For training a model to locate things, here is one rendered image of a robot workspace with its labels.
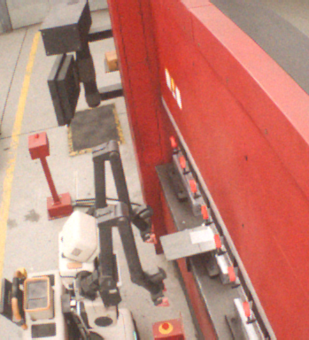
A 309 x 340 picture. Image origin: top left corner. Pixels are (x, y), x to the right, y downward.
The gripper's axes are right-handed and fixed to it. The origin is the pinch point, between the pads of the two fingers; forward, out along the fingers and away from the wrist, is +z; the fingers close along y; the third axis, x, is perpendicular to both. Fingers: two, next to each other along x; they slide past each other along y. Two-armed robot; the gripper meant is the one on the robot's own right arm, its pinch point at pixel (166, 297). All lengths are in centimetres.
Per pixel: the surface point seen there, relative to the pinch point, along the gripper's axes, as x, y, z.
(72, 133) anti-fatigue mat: 104, 314, 58
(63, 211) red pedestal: 109, 183, 50
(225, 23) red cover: -90, 4, -100
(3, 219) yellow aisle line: 167, 193, 27
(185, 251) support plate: -13.2, 27.7, 6.3
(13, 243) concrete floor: 155, 157, 33
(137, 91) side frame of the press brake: -27, 118, -38
